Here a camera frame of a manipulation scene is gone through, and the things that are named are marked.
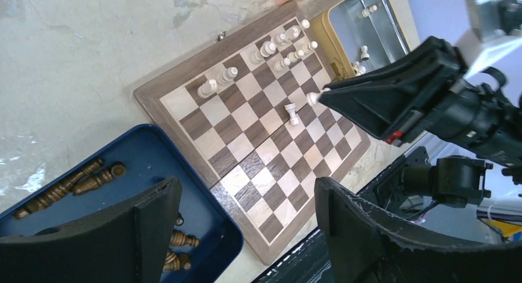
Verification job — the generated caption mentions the light chess piece in tray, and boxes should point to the light chess piece in tray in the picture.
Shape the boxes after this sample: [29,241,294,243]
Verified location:
[361,4,379,17]

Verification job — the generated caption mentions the light chess pieces pile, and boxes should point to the light chess pieces pile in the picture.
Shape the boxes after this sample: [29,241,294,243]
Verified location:
[351,61,366,76]

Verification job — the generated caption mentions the yellow rimmed metal tray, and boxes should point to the yellow rimmed metal tray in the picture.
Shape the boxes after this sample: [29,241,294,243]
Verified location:
[316,0,410,80]

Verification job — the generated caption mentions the light chess knight piece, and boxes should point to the light chess knight piece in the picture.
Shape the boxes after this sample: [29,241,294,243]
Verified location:
[216,67,238,86]

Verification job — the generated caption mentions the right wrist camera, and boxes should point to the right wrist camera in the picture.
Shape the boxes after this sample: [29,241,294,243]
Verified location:
[466,0,521,42]

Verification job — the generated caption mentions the wooden chess board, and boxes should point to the wooden chess board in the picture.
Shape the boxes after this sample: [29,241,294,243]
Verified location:
[134,2,370,265]

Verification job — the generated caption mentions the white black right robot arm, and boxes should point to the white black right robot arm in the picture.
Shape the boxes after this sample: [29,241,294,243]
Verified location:
[318,36,521,207]

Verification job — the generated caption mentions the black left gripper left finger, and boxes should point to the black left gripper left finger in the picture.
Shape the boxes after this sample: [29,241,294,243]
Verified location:
[1,177,182,282]

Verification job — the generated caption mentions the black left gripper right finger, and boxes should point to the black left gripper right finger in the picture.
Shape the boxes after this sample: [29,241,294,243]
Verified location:
[315,177,521,282]

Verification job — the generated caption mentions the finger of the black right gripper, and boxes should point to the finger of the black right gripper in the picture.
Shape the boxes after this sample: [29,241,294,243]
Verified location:
[318,36,453,141]

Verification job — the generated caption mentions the dark chess pieces pile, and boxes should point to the dark chess pieces pile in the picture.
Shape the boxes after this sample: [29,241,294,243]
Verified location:
[163,229,201,273]

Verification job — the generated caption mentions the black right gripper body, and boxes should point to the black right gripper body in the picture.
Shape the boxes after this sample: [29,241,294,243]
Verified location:
[384,36,521,167]

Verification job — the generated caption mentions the dark blue plastic tray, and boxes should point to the dark blue plastic tray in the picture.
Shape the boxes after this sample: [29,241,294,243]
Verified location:
[1,124,244,282]

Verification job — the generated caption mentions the dark chess pieces row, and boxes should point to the dark chess pieces row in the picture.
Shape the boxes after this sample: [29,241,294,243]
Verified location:
[13,158,127,220]

